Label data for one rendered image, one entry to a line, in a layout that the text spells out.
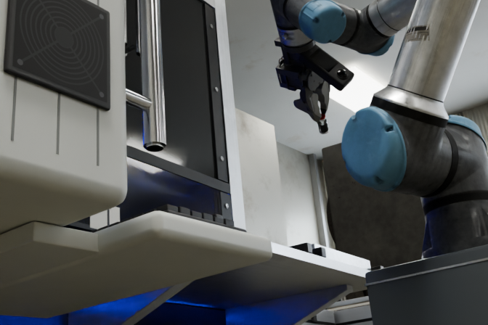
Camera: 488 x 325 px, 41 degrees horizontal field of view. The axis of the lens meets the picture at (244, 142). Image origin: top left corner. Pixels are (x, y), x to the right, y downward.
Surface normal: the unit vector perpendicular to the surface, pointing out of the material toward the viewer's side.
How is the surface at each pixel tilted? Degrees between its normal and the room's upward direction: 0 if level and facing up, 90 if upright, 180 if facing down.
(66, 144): 90
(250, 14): 180
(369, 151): 96
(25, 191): 180
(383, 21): 136
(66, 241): 90
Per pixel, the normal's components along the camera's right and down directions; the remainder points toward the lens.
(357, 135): -0.84, -0.04
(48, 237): 0.78, -0.31
